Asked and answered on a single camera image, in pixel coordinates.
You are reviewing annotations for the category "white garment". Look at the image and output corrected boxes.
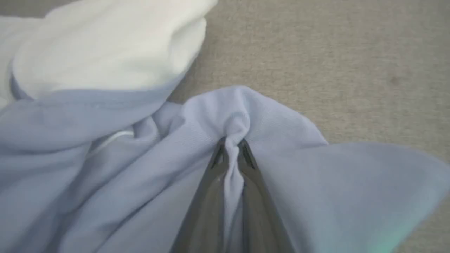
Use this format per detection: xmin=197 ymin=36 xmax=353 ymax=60
xmin=0 ymin=0 xmax=218 ymax=109

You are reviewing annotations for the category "light blue t-shirt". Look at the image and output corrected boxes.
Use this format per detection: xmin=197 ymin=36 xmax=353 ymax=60
xmin=0 ymin=85 xmax=450 ymax=253

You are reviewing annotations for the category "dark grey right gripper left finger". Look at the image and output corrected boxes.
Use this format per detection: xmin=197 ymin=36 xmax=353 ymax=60
xmin=171 ymin=138 xmax=230 ymax=253

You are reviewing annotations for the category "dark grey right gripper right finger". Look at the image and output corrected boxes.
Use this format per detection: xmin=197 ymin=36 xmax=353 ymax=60
xmin=237 ymin=138 xmax=296 ymax=253

